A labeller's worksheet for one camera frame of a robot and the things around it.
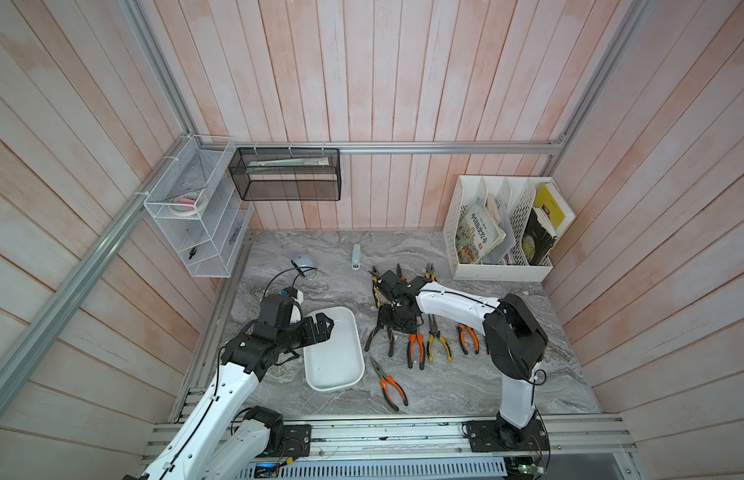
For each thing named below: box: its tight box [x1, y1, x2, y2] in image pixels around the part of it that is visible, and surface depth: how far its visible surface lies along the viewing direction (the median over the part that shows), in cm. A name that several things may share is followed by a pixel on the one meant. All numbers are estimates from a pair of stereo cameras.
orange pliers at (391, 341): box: [364, 327, 395, 357], surface depth 92 cm
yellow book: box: [534, 183, 567, 230], surface depth 95 cm
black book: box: [522, 206, 558, 266], surface depth 99 cm
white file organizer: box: [443, 175, 576, 282], surface depth 103 cm
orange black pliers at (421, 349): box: [407, 334, 426, 371], surface depth 90 cm
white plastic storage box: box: [303, 306, 365, 392], surface depth 88 cm
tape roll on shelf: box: [169, 196, 197, 216], surface depth 76 cm
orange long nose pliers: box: [369, 356, 409, 411], surface depth 83 cm
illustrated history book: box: [456, 200, 506, 264], surface depth 100 cm
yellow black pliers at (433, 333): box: [426, 314, 453, 362], surface depth 91 cm
